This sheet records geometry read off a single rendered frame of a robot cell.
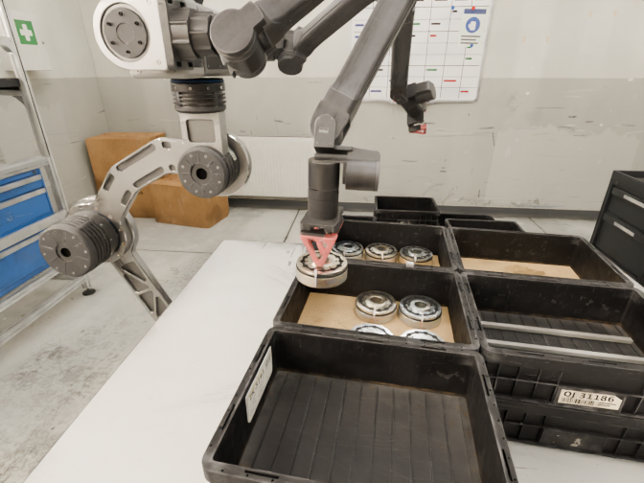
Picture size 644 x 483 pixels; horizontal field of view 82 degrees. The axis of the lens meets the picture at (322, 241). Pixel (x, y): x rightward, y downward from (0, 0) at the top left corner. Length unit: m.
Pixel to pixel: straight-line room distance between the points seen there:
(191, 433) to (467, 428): 0.55
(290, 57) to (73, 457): 1.12
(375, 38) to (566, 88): 3.57
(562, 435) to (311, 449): 0.50
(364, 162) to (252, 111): 3.36
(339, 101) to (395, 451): 0.59
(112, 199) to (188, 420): 0.76
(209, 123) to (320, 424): 0.78
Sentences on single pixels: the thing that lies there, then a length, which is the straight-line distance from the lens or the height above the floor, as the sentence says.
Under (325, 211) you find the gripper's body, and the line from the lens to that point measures 0.67.
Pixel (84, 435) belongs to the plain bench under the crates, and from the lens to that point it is 1.00.
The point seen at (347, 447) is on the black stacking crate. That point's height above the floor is 0.83.
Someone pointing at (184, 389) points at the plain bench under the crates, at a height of 0.70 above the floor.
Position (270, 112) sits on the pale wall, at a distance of 3.94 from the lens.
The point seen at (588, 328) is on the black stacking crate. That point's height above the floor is 0.83.
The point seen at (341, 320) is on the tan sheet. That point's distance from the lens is 0.94.
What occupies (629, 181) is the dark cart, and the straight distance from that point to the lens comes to 2.46.
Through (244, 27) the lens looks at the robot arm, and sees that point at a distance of 0.74.
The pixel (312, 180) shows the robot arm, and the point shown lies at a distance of 0.66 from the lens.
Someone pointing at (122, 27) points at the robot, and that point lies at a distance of 0.84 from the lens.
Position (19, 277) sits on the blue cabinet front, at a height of 0.37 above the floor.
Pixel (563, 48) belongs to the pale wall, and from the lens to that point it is 4.17.
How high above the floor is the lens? 1.39
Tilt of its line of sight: 25 degrees down
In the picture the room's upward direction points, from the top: straight up
